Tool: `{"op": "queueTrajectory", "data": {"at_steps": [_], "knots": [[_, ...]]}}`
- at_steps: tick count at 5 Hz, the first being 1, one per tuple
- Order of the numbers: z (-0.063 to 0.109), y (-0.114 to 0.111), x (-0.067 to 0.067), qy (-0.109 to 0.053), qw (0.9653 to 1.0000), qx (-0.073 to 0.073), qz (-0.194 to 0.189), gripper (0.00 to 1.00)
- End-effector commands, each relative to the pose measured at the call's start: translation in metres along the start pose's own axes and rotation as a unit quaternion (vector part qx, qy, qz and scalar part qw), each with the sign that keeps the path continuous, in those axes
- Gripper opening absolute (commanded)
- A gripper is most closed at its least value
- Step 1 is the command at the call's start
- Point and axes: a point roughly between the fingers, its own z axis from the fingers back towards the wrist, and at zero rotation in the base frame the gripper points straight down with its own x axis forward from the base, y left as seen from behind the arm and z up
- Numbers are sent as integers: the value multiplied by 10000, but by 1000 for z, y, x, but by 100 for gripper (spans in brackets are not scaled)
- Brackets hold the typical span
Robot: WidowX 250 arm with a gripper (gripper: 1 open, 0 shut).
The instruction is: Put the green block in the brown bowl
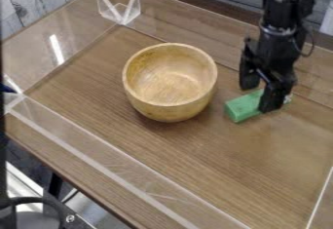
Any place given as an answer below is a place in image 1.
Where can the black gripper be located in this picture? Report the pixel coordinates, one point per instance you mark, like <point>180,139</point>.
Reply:
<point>267,61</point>

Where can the green rectangular block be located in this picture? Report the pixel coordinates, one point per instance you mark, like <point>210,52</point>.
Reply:
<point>243,107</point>

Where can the light wooden bowl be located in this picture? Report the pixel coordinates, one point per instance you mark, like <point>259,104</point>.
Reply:
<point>168,81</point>

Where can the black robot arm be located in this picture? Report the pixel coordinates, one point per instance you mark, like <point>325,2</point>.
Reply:
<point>287,13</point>

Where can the white object at right edge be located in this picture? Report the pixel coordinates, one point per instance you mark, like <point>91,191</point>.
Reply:
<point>326,25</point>

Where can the black table leg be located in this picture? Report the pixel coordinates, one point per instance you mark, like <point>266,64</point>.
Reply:
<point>54,186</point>

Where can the blue object behind acrylic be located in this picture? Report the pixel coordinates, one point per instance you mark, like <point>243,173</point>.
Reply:
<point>6,89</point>

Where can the black vertical pole at left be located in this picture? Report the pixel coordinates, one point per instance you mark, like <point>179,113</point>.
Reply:
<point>2,144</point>

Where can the clear acrylic enclosure wall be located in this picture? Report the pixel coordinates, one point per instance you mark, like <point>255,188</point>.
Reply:
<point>202,174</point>

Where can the black metal bracket with screw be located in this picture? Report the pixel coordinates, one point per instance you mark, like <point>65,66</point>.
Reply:
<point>60,217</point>

